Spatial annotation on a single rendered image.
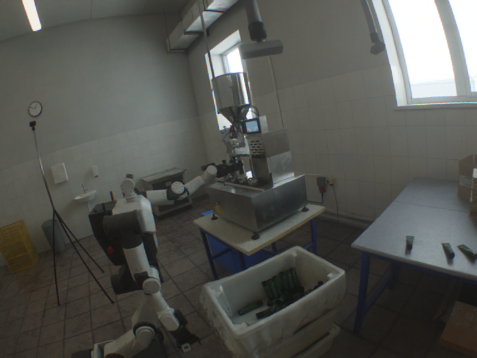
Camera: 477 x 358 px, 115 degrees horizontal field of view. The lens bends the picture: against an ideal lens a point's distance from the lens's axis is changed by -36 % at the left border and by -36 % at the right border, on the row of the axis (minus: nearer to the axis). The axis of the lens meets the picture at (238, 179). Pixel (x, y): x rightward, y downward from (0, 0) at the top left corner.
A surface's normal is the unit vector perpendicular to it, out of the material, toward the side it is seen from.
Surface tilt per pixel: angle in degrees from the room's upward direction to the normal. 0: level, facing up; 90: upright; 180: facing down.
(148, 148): 90
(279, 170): 90
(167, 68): 90
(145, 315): 90
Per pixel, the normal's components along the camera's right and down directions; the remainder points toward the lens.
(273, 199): 0.55, 0.08
